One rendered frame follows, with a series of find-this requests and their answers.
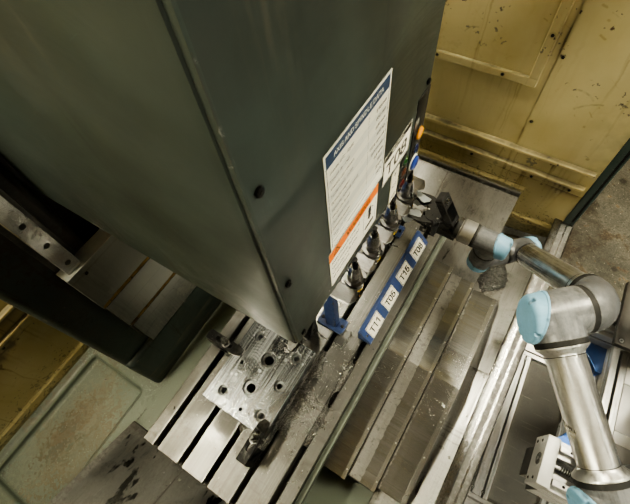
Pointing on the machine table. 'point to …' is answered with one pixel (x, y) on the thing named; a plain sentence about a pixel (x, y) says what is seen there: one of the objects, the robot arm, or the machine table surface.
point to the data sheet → (356, 161)
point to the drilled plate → (253, 357)
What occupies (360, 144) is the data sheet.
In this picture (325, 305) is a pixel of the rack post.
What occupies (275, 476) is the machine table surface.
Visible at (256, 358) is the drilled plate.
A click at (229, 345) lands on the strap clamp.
